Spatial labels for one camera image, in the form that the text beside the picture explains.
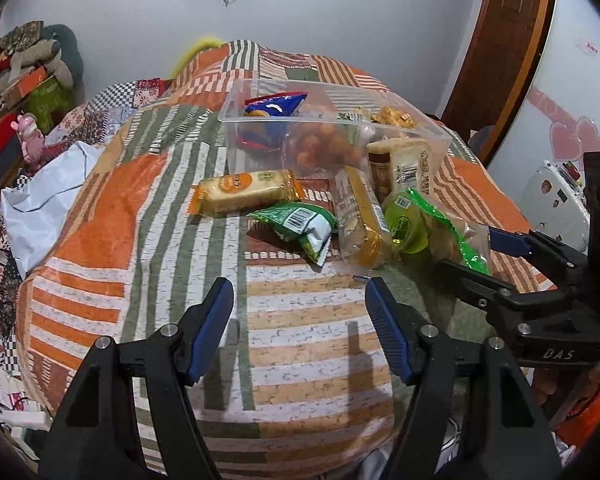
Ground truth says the green jelly cup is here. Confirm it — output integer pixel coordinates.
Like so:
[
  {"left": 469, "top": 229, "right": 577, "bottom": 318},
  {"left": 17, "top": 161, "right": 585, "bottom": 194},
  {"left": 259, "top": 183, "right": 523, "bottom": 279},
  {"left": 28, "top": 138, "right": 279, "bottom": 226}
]
[{"left": 382, "top": 187, "right": 434, "bottom": 254}]

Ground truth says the pink wall decal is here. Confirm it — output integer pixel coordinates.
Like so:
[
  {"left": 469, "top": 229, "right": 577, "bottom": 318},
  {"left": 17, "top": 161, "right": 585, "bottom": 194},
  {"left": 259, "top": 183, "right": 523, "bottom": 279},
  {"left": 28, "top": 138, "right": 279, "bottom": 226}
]
[{"left": 527, "top": 85, "right": 600, "bottom": 171}]

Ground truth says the long clear cake packet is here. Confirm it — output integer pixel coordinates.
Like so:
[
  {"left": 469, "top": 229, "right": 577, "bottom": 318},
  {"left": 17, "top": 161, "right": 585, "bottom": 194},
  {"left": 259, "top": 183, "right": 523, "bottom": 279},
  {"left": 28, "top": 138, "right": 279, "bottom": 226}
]
[{"left": 332, "top": 165, "right": 394, "bottom": 269}]

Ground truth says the bag of orange balls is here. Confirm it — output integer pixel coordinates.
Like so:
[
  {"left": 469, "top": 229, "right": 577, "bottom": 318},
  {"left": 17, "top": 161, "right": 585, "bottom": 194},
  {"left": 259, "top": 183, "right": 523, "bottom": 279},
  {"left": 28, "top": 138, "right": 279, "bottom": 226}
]
[{"left": 282, "top": 105, "right": 361, "bottom": 182}]

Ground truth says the red and white wall sticker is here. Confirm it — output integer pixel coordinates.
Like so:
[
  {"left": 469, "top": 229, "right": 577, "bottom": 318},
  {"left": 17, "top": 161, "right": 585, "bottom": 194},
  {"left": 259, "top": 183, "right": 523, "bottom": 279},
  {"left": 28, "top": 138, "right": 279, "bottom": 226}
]
[{"left": 575, "top": 37, "right": 600, "bottom": 62}]

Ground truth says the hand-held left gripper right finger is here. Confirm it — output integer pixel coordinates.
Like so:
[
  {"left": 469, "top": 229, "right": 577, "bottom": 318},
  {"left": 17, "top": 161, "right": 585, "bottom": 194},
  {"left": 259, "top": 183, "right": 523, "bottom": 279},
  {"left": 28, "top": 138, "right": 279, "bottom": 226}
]
[{"left": 364, "top": 276, "right": 565, "bottom": 480}]

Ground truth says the clear plastic container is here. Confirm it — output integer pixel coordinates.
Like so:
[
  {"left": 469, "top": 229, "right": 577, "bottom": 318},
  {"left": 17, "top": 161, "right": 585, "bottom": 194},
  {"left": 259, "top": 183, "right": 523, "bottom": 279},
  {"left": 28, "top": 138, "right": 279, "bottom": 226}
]
[{"left": 219, "top": 79, "right": 453, "bottom": 197}]

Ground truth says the orange cake packet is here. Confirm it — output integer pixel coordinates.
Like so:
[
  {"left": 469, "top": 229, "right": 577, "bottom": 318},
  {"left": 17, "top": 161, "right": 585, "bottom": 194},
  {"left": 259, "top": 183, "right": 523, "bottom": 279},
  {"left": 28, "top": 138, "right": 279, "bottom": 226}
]
[{"left": 189, "top": 169, "right": 306, "bottom": 219}]

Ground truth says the green box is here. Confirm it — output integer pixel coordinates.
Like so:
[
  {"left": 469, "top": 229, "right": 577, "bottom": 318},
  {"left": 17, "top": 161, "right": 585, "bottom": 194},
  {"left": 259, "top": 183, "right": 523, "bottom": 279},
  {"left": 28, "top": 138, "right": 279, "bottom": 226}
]
[{"left": 27, "top": 77, "right": 76, "bottom": 129}]

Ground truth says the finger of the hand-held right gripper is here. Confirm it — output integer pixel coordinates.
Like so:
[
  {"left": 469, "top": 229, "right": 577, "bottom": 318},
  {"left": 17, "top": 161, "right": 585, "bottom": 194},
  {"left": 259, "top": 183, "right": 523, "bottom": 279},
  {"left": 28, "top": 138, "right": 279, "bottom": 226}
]
[
  {"left": 487, "top": 227, "right": 589, "bottom": 286},
  {"left": 440, "top": 258, "right": 517, "bottom": 314}
]

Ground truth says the clear bag of fried snacks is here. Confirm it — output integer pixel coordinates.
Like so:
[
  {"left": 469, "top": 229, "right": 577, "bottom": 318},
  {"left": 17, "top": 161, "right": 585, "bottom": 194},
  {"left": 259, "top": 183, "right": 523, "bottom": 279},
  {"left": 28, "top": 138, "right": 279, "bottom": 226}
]
[{"left": 372, "top": 105, "right": 419, "bottom": 132}]

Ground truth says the grey plush toy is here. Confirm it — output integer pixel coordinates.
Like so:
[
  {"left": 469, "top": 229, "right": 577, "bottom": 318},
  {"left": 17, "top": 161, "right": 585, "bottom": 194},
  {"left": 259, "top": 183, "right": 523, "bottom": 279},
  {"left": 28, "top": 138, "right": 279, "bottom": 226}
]
[{"left": 0, "top": 40, "right": 74, "bottom": 96}]

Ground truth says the yellow object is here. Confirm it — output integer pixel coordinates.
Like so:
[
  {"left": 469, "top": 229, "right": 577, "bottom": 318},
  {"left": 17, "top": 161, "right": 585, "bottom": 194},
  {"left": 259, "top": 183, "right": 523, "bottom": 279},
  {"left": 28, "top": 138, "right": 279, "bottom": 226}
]
[{"left": 172, "top": 35, "right": 222, "bottom": 74}]

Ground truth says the white cloth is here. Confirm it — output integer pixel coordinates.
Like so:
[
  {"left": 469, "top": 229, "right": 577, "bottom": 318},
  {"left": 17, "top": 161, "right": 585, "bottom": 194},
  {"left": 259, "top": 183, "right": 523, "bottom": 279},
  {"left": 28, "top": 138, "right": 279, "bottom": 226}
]
[{"left": 2, "top": 141, "right": 106, "bottom": 281}]

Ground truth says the green-edged bread packet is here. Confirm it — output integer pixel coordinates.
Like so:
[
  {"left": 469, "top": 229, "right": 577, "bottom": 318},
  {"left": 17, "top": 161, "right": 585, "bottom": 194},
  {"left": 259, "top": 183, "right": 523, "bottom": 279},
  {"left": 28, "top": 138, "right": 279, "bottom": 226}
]
[{"left": 410, "top": 187, "right": 494, "bottom": 276}]

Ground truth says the pink toy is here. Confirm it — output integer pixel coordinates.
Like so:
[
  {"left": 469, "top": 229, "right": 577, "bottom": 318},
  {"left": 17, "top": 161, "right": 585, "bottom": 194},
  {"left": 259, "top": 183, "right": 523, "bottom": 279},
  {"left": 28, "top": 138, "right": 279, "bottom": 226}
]
[{"left": 11, "top": 114, "right": 49, "bottom": 166}]

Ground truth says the orange box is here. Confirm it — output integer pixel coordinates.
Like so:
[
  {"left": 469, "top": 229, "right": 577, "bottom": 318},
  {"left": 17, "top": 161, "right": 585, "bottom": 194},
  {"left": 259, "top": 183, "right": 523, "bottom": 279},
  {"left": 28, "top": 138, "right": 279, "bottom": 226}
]
[{"left": 2, "top": 67, "right": 51, "bottom": 106}]

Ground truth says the green and white packet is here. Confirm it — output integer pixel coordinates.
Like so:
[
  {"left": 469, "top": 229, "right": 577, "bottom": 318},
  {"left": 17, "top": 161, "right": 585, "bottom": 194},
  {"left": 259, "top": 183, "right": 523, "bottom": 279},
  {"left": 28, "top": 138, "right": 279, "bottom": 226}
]
[{"left": 335, "top": 107, "right": 374, "bottom": 127}]

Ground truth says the blue snack packet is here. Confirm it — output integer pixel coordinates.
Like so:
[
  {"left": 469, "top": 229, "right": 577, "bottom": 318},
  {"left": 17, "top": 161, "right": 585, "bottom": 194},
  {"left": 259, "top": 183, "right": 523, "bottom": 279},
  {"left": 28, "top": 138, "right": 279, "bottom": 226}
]
[{"left": 235, "top": 91, "right": 309, "bottom": 153}]

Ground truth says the beige snack packet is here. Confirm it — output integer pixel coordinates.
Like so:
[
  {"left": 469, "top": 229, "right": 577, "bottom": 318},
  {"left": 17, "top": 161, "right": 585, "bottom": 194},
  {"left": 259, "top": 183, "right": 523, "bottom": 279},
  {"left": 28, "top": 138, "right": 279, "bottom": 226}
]
[{"left": 367, "top": 135, "right": 434, "bottom": 197}]

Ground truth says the checkered floral quilt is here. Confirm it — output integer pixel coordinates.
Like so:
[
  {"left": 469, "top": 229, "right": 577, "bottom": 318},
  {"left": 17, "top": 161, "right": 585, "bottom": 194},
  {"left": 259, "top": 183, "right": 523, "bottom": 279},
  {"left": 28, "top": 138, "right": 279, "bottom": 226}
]
[{"left": 0, "top": 77, "right": 178, "bottom": 391}]

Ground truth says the green snack packet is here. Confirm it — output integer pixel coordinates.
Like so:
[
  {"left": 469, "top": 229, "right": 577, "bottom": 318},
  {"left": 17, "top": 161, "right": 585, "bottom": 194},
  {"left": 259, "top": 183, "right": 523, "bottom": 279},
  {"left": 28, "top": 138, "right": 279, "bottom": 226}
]
[{"left": 246, "top": 201, "right": 339, "bottom": 266}]

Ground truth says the white appliance with stickers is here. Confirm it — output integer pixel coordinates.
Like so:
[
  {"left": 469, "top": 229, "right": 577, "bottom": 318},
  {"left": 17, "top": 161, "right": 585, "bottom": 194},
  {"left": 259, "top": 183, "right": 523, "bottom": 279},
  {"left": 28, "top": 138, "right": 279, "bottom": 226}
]
[{"left": 517, "top": 160, "right": 592, "bottom": 257}]

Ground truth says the wooden door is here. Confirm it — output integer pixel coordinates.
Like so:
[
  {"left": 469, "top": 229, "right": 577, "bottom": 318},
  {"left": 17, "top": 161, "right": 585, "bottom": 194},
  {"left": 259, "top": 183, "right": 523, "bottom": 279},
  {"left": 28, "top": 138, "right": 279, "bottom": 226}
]
[{"left": 440, "top": 0, "right": 559, "bottom": 166}]

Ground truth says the striped patchwork quilt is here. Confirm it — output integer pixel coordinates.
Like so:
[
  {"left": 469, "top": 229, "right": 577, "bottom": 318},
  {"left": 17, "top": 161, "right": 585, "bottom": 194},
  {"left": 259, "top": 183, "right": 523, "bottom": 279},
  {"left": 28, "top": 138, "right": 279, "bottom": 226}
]
[{"left": 17, "top": 40, "right": 556, "bottom": 480}]

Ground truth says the patterned cloth bundle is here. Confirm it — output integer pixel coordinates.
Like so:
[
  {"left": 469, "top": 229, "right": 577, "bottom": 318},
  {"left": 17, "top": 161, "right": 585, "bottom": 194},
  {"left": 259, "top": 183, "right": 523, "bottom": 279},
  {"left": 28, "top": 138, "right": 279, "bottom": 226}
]
[{"left": 0, "top": 21, "right": 46, "bottom": 54}]

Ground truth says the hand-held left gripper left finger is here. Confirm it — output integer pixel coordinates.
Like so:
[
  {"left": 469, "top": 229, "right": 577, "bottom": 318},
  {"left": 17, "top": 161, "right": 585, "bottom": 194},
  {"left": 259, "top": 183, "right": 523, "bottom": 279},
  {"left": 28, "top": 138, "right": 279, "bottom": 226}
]
[{"left": 37, "top": 276, "right": 236, "bottom": 480}]

